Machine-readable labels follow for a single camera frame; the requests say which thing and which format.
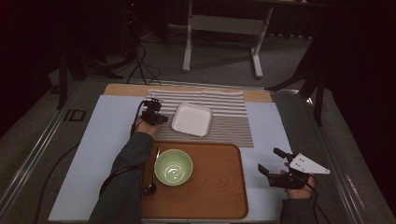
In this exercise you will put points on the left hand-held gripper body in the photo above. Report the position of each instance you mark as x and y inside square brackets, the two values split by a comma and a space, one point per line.
[149, 117]

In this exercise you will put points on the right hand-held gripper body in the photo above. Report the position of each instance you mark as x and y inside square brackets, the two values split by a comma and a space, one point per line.
[308, 165]

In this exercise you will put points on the white square plate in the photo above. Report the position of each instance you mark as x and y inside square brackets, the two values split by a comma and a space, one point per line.
[191, 119]

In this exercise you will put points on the green ceramic bowl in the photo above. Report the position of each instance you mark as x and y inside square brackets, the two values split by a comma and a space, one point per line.
[172, 168]

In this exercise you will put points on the wooden tray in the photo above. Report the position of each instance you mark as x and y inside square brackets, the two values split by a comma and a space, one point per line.
[218, 186]

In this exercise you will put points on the metal spoon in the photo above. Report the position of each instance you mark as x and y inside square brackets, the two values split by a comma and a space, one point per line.
[150, 188]

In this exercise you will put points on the person's left hand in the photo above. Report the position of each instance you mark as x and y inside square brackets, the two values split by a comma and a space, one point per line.
[148, 130]

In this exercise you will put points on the person's right hand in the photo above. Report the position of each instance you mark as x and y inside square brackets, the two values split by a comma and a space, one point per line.
[300, 193]

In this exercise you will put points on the striped woven placemat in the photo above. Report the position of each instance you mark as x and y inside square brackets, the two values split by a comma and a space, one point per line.
[230, 130]

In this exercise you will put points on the pale blue table sheet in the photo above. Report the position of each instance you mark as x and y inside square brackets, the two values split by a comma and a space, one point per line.
[93, 140]

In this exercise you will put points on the black metal stand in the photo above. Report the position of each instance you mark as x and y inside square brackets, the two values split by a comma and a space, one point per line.
[63, 84]
[318, 102]

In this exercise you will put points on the metal floor rail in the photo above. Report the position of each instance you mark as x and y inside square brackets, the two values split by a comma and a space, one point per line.
[336, 168]
[34, 149]

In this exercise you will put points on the black floor bracket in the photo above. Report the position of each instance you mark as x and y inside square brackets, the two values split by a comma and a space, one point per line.
[74, 115]

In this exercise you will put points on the white metal table frame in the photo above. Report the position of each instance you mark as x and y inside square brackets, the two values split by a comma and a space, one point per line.
[224, 25]

